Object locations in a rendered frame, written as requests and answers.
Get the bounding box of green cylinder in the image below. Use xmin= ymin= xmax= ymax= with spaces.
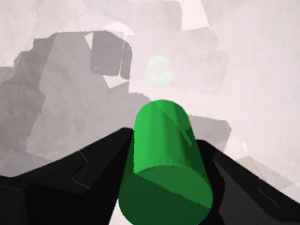
xmin=117 ymin=98 xmax=214 ymax=225

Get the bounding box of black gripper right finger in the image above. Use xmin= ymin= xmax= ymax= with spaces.
xmin=196 ymin=139 xmax=300 ymax=225

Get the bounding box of beige square block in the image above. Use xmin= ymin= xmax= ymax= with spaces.
xmin=236 ymin=157 xmax=266 ymax=181

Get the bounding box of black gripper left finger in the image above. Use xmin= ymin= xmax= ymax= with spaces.
xmin=0 ymin=127 xmax=132 ymax=225

